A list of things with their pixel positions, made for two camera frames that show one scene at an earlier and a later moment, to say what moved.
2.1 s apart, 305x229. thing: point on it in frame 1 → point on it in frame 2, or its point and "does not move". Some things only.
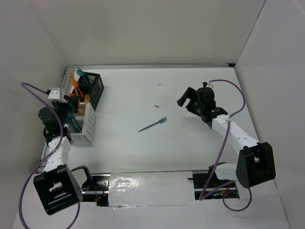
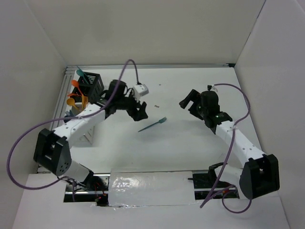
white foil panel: [129, 188] does not move
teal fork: [161, 120] does not move
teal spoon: [81, 73] does not move
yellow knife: [73, 81] → [83, 102]
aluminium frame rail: [154, 65] does not move
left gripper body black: [63, 109] → [128, 103]
